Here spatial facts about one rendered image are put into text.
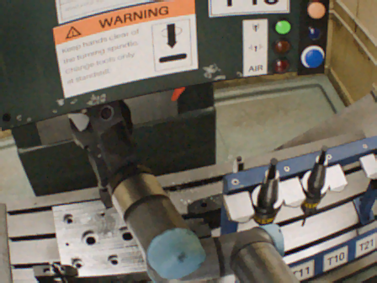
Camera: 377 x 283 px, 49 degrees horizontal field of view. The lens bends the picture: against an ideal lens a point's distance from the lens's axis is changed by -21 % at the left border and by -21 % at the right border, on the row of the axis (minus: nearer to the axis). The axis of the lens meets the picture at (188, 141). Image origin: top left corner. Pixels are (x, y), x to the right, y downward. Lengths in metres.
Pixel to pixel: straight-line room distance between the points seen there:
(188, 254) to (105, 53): 0.28
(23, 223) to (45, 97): 0.85
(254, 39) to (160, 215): 0.26
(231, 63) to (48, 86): 0.22
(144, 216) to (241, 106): 1.39
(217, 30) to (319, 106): 1.56
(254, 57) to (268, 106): 1.45
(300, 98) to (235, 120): 0.32
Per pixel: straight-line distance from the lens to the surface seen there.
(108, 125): 0.69
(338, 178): 0.99
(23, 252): 1.32
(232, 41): 0.55
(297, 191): 0.96
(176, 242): 0.64
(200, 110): 1.57
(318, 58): 0.60
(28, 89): 0.55
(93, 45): 0.51
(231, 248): 0.74
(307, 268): 1.18
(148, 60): 0.54
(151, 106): 1.47
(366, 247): 1.26
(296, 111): 2.02
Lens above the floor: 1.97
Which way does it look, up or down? 48 degrees down
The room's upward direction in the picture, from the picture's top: 3 degrees counter-clockwise
